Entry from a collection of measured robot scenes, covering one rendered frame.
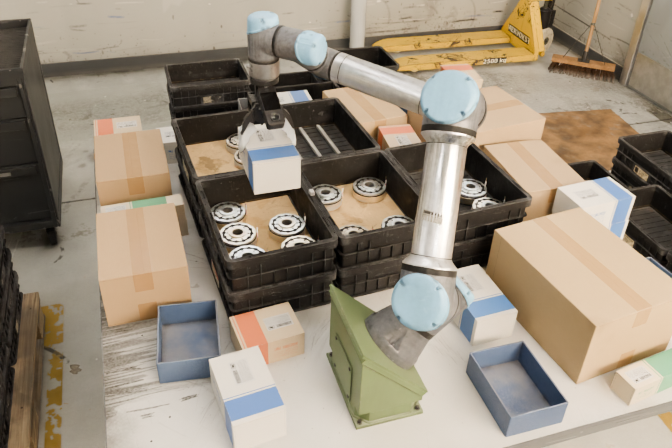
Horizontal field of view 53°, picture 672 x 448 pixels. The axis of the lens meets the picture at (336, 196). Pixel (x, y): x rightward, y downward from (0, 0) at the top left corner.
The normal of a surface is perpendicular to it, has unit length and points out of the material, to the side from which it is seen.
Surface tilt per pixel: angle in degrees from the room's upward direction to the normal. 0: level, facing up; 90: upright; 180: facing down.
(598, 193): 0
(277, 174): 90
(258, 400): 0
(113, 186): 90
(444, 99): 47
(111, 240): 0
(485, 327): 90
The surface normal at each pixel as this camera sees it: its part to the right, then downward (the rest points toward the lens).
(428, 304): -0.37, 0.05
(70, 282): 0.04, -0.83
